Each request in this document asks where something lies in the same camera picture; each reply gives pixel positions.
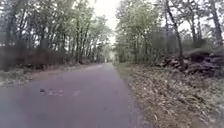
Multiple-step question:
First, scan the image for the grey asphalt path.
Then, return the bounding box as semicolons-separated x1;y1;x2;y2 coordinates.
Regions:
0;62;155;128

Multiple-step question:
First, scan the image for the row of trees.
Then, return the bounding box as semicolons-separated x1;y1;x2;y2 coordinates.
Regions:
0;0;114;66
112;0;224;65

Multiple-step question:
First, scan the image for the pile of cut logs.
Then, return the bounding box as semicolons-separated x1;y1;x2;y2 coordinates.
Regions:
155;49;224;78

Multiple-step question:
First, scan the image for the brown undergrowth bank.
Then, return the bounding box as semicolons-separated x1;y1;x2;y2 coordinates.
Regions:
0;45;79;72

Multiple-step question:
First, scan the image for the leaf-strewn grass verge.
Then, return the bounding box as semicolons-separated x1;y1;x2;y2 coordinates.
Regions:
0;62;98;88

